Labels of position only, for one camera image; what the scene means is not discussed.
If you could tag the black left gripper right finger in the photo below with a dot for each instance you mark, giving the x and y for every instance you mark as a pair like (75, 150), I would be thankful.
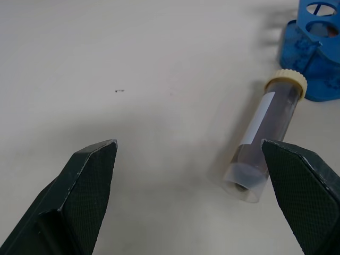
(300, 191)

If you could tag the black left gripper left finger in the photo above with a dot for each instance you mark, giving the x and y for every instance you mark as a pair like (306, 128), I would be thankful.
(77, 196)

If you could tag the clear tube with yellow cap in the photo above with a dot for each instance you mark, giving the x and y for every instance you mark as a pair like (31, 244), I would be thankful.
(268, 132)

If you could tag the blue tube rack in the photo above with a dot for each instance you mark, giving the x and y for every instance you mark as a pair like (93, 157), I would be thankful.
(310, 53)

